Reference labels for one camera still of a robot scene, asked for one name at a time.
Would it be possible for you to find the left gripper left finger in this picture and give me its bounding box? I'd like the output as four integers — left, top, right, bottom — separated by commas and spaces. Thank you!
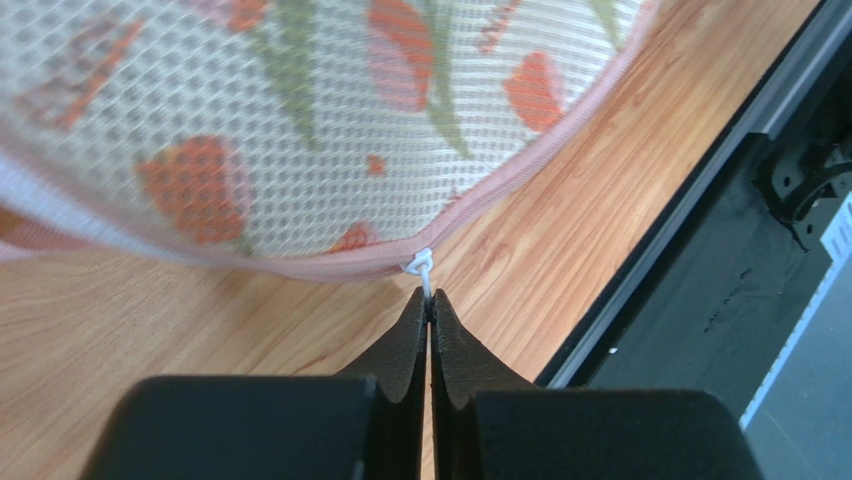
82, 289, 428, 479

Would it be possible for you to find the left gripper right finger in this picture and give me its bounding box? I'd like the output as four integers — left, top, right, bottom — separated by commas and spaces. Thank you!
431, 290, 762, 479

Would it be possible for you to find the white zipper pull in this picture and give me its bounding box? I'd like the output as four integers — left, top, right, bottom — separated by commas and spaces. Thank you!
403, 248, 434, 299

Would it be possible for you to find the floral pink laundry bag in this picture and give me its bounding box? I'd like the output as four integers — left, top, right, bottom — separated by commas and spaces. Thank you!
1, 1, 660, 281

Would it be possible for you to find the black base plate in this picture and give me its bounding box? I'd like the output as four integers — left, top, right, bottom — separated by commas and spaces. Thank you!
536, 39, 851, 419

